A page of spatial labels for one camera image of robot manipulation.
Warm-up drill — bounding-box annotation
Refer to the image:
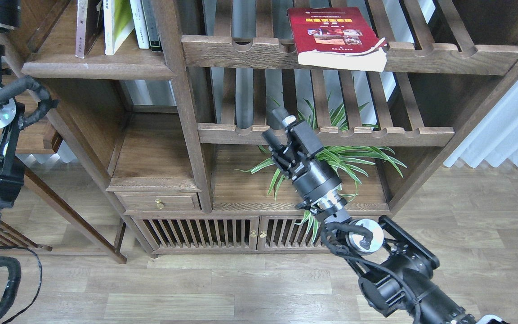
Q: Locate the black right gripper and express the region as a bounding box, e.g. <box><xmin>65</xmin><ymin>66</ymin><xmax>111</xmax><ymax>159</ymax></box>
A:
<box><xmin>262</xmin><ymin>107</ymin><xmax>343</xmax><ymax>208</ymax></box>

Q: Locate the red book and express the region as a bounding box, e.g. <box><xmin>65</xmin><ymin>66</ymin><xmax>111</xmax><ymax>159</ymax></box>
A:
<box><xmin>287</xmin><ymin>7</ymin><xmax>387</xmax><ymax>72</ymax></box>

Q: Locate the yellow green book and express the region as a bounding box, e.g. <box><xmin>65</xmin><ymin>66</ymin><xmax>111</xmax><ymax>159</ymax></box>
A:
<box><xmin>103</xmin><ymin>0</ymin><xmax>135</xmax><ymax>55</ymax></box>

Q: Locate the dark brown book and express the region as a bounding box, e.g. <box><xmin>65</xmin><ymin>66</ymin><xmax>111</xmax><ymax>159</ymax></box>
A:
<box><xmin>75</xmin><ymin>0</ymin><xmax>103</xmax><ymax>58</ymax></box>

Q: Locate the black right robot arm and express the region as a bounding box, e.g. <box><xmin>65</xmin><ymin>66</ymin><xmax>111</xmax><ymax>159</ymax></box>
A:
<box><xmin>263</xmin><ymin>107</ymin><xmax>502</xmax><ymax>324</ymax></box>

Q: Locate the green spider plant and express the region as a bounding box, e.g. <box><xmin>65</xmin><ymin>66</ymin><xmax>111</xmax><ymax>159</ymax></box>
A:
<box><xmin>237</xmin><ymin>98</ymin><xmax>406</xmax><ymax>243</ymax></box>

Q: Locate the dark wooden bookshelf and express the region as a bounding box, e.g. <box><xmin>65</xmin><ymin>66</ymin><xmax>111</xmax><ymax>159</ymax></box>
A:
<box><xmin>0</xmin><ymin>0</ymin><xmax>518</xmax><ymax>257</ymax></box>

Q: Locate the white upright book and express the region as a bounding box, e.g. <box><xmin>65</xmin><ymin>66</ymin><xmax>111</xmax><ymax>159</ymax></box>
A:
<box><xmin>130</xmin><ymin>0</ymin><xmax>150</xmax><ymax>50</ymax></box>

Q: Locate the grey black upright book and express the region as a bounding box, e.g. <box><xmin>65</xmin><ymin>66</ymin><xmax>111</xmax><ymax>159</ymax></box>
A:
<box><xmin>141</xmin><ymin>0</ymin><xmax>162</xmax><ymax>52</ymax></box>

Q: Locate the wooden side table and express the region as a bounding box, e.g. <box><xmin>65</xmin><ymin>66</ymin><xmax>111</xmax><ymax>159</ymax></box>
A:
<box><xmin>0</xmin><ymin>68</ymin><xmax>127</xmax><ymax>263</ymax></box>

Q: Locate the white curtain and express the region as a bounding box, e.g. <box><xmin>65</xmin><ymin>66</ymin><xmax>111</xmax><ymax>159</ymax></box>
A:
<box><xmin>444</xmin><ymin>81</ymin><xmax>518</xmax><ymax>168</ymax></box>

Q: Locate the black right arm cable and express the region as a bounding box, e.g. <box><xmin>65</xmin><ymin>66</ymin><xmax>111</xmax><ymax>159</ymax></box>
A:
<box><xmin>321</xmin><ymin>220</ymin><xmax>421</xmax><ymax>324</ymax></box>

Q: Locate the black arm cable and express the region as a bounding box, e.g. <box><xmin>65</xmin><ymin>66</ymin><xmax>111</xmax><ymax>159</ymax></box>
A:
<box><xmin>321</xmin><ymin>220</ymin><xmax>421</xmax><ymax>324</ymax></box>
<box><xmin>0</xmin><ymin>245</ymin><xmax>43</xmax><ymax>324</ymax></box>

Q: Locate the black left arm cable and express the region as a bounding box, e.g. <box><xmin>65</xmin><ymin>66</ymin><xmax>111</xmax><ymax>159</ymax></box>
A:
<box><xmin>0</xmin><ymin>245</ymin><xmax>43</xmax><ymax>324</ymax></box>

